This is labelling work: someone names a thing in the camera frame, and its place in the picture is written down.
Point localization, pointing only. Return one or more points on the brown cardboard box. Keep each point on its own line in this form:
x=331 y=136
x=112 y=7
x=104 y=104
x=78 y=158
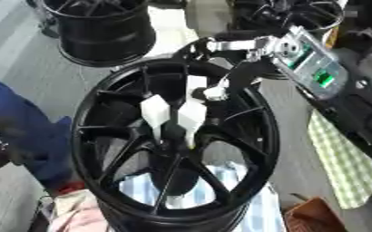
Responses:
x=313 y=216

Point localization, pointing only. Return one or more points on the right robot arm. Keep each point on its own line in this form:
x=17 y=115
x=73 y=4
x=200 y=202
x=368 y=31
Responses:
x=348 y=99

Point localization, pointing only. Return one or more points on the pink cloth bundle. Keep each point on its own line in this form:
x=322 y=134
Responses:
x=75 y=213

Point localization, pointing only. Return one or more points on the black wheel rim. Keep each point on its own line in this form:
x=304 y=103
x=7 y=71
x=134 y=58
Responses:
x=107 y=33
x=279 y=15

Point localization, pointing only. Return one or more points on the person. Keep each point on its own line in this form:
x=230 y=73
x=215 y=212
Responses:
x=20 y=120

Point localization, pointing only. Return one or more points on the black spoked wheel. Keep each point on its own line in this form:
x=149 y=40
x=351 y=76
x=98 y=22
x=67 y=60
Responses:
x=86 y=142

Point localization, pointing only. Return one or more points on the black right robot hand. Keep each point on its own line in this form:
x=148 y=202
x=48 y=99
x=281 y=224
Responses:
x=243 y=74

